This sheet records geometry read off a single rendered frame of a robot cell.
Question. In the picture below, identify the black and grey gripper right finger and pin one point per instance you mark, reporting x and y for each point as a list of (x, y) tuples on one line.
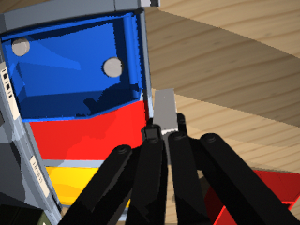
[(244, 194)]

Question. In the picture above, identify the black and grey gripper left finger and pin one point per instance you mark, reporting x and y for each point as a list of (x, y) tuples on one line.
[(105, 197)]

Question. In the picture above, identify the blue bin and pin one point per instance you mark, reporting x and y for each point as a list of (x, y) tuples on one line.
[(62, 75)]

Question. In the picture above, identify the dark grey metal shelf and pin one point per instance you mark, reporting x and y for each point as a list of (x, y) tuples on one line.
[(68, 152)]

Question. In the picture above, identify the red bin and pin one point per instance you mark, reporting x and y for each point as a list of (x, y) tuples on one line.
[(285, 185)]

